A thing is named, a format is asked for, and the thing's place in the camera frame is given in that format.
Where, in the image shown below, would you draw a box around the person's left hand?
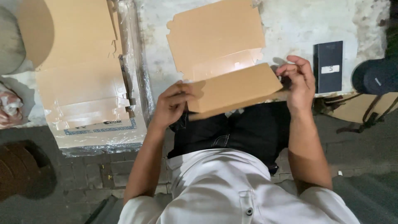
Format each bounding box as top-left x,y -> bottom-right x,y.
152,80 -> 198,128

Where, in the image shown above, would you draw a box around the person's right hand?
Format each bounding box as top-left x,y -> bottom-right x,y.
276,55 -> 316,113

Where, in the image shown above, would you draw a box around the brown cardboard box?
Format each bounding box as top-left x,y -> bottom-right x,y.
166,0 -> 284,121

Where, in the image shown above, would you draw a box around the person's black trousers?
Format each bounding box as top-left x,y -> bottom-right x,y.
167,101 -> 291,175

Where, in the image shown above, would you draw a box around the plastic-wrapped white package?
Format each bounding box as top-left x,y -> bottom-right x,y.
48,0 -> 155,156

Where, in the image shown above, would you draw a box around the stack of flat cardboard boxes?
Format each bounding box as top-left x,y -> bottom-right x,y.
17,0 -> 131,130

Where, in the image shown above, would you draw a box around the person's white shirt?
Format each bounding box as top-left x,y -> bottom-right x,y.
118,149 -> 361,224

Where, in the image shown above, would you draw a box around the dark blue phone box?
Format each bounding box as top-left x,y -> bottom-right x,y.
313,41 -> 344,94

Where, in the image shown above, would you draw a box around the pink and white plastic bag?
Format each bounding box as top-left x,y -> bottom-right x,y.
0,82 -> 25,130

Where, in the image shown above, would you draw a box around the dark brown round stool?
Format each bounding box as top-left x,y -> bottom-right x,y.
0,140 -> 56,201

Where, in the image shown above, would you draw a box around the dark blue cap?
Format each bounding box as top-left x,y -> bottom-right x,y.
352,57 -> 398,96

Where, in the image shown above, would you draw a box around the brown bag with straps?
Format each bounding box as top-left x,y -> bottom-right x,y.
312,92 -> 398,134

